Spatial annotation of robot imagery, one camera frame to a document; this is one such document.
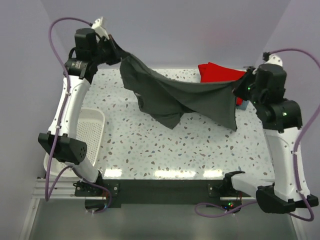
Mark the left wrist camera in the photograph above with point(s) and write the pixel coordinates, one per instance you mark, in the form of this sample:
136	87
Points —
99	26

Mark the grey t shirt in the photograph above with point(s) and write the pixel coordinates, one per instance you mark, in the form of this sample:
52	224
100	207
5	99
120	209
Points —
167	100

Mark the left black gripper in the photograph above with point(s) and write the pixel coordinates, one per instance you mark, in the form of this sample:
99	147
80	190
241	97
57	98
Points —
118	53

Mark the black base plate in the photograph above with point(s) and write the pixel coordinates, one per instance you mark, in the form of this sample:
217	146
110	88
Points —
118	192

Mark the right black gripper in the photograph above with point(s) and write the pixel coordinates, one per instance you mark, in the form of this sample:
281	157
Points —
250	74

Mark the folded red t shirt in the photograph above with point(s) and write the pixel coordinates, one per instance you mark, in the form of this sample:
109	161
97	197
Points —
214	73

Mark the aluminium frame rail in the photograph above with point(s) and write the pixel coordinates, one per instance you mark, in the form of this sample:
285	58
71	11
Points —
63	189

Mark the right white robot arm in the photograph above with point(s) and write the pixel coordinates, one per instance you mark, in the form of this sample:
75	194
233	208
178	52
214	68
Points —
281	120

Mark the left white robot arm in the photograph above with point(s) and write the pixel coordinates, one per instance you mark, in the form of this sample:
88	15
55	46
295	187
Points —
60	142

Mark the folded light blue t shirt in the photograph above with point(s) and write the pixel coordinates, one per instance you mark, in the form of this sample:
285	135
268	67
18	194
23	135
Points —
244	105

